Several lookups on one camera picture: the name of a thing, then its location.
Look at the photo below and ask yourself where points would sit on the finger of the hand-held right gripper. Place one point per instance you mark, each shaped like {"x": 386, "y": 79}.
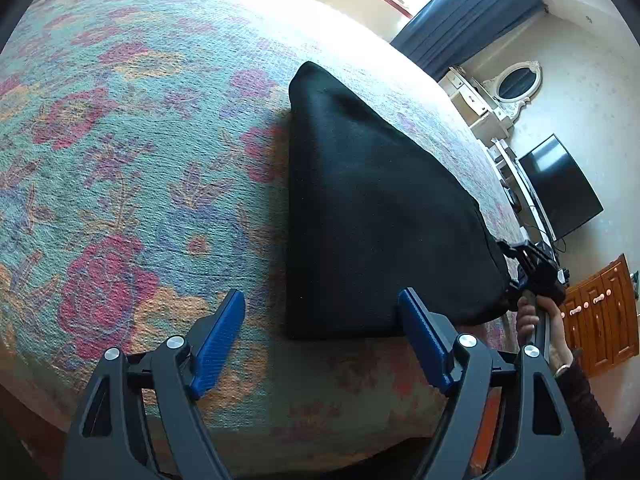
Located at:
{"x": 515, "y": 250}

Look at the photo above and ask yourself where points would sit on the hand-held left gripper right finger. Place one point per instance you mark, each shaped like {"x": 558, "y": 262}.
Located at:
{"x": 425, "y": 340}

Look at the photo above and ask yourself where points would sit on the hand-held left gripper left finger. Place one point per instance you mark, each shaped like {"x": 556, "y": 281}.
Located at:
{"x": 217, "y": 345}

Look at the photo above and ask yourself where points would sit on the black pants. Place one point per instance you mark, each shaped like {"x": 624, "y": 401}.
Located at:
{"x": 375, "y": 210}

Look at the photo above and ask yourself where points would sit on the person's right forearm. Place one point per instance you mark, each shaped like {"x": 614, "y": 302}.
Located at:
{"x": 585, "y": 420}

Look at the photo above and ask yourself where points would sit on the person's right hand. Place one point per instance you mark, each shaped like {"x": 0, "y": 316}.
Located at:
{"x": 526, "y": 320}

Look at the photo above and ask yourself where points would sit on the white television stand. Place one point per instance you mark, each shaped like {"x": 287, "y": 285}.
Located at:
{"x": 520, "y": 195}

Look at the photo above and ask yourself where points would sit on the wooden cabinet with white knobs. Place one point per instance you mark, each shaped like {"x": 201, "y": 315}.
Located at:
{"x": 602, "y": 320}

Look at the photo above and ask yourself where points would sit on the black flat screen television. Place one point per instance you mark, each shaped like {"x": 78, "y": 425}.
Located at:
{"x": 560, "y": 187}

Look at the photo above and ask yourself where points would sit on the white dressing table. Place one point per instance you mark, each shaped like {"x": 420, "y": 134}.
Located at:
{"x": 475, "y": 102}

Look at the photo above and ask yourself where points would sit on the white oval framed mirror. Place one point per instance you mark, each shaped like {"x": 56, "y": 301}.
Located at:
{"x": 519, "y": 82}

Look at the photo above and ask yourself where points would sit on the floral bed blanket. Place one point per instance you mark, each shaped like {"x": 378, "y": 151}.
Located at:
{"x": 125, "y": 160}

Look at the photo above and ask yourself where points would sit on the dark blue curtain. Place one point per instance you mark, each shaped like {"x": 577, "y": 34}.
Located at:
{"x": 465, "y": 15}

